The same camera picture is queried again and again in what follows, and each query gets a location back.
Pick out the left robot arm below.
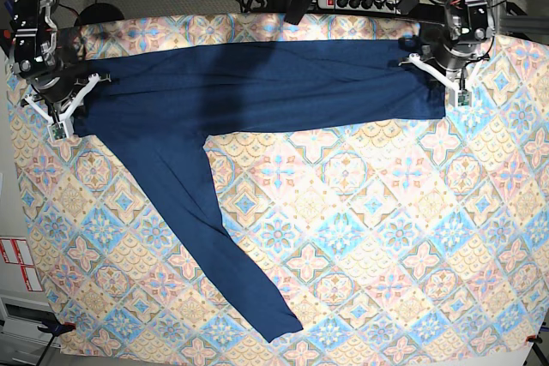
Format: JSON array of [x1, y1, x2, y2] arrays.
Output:
[[399, 0, 495, 93]]

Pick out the red white labels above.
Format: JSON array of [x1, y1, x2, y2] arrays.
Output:
[[1, 237, 43, 292]]

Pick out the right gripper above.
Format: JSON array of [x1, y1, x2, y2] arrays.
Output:
[[21, 73, 112, 124]]

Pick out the orange corner clamp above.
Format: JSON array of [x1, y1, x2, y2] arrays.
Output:
[[37, 321, 75, 338], [526, 335, 543, 344]]

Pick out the white power strip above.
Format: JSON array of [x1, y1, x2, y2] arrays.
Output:
[[317, 0, 401, 15]]

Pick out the black red table clamp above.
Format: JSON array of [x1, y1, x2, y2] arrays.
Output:
[[1, 0, 18, 57]]

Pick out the orange corner clamp left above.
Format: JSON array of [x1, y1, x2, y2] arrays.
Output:
[[37, 321, 75, 338]]

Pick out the orange corner clamp right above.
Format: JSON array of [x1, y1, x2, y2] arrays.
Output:
[[526, 335, 543, 344]]

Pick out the blue long-sleeve T-shirt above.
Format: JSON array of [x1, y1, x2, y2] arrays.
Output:
[[74, 40, 445, 341]]

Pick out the patterned tile tablecloth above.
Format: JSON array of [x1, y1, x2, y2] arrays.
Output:
[[1, 36, 548, 365]]

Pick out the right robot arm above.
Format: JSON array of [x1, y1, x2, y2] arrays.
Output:
[[3, 0, 124, 123]]

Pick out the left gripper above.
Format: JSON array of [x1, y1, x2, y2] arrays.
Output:
[[398, 38, 489, 87]]

